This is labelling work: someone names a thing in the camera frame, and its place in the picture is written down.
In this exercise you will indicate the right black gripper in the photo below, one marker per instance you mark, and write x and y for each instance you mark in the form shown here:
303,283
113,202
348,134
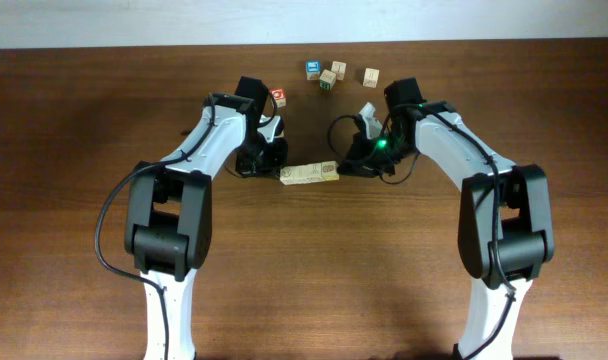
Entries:
360,164

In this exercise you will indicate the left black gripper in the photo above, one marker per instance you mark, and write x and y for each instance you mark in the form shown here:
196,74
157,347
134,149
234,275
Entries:
272,168

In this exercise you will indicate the blue number wooden block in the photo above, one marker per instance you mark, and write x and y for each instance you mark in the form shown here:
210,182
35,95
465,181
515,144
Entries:
287,176

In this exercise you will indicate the red sided wooden block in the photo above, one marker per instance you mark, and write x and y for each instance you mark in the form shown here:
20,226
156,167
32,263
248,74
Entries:
301,174

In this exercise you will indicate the yellow wooden block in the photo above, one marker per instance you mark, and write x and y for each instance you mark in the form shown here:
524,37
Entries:
329,171

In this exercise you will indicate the blue sided wooden block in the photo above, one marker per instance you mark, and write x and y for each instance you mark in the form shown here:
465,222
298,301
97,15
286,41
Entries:
314,174

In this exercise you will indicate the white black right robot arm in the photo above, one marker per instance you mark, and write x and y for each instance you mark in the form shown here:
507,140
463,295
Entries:
505,232

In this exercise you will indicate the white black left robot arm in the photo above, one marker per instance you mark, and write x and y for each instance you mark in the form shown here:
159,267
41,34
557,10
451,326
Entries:
169,217

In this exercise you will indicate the red top wooden block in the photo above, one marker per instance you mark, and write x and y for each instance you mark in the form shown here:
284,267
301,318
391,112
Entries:
278,95

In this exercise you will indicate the plain wooden block rightmost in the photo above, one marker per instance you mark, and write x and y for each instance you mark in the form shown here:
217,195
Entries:
370,78

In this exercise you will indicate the plain wooden block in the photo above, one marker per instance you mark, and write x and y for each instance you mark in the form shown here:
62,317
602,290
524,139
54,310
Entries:
370,78
339,69

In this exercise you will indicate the green letter wooden block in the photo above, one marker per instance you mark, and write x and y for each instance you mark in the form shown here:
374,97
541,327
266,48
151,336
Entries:
327,79

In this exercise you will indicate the plain wooden block far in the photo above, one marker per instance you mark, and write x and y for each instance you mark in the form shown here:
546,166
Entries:
339,69

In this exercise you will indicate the blue top wooden block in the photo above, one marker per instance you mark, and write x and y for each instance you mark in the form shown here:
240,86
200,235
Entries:
313,69

